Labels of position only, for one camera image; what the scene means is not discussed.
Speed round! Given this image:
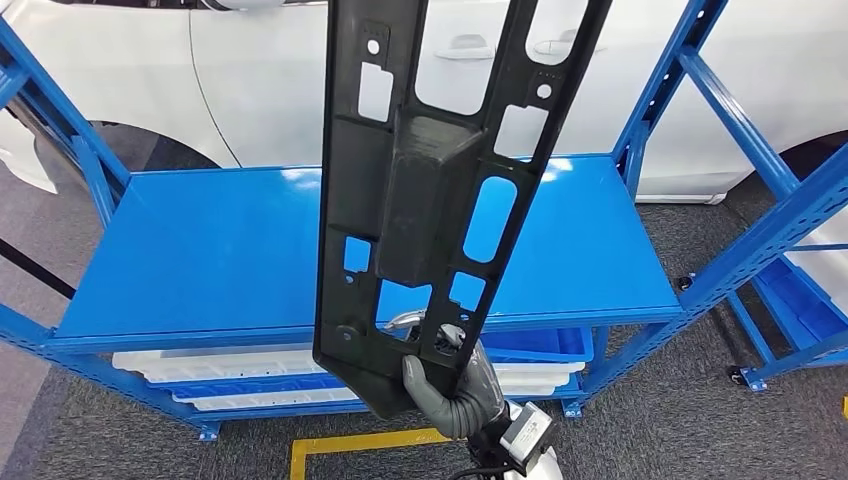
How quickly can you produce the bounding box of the blue metal shelf rack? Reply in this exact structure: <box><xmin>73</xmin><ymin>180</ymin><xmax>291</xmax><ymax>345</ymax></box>
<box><xmin>0</xmin><ymin>0</ymin><xmax>848</xmax><ymax>444</ymax></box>

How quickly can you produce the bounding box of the black plastic bracket part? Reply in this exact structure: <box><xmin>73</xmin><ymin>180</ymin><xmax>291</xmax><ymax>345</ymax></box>
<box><xmin>312</xmin><ymin>0</ymin><xmax>614</xmax><ymax>420</ymax></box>

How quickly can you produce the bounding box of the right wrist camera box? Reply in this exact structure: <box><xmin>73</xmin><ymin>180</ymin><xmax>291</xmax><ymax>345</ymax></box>
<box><xmin>463</xmin><ymin>400</ymin><xmax>559</xmax><ymax>478</ymax></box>

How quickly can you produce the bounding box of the black camera cable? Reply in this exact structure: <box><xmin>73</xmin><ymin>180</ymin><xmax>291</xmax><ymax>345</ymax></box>
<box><xmin>447</xmin><ymin>463</ymin><xmax>505</xmax><ymax>480</ymax></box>

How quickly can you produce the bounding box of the white car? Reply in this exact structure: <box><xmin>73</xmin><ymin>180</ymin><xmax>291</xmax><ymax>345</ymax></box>
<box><xmin>0</xmin><ymin>0</ymin><xmax>848</xmax><ymax>205</ymax></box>

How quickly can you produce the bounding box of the blue plastic crate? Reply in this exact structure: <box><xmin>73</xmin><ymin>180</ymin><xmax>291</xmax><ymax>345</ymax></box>
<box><xmin>480</xmin><ymin>327</ymin><xmax>596</xmax><ymax>364</ymax></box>
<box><xmin>755</xmin><ymin>258</ymin><xmax>848</xmax><ymax>352</ymax></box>
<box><xmin>148</xmin><ymin>374</ymin><xmax>346</xmax><ymax>401</ymax></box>

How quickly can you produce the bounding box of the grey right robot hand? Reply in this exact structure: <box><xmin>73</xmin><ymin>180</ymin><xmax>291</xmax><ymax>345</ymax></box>
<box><xmin>384</xmin><ymin>311</ymin><xmax>511</xmax><ymax>442</ymax></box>

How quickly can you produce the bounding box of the blue wheeled shelf rack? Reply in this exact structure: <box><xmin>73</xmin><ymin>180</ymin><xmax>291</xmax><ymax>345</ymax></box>
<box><xmin>674</xmin><ymin>225</ymin><xmax>848</xmax><ymax>393</ymax></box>

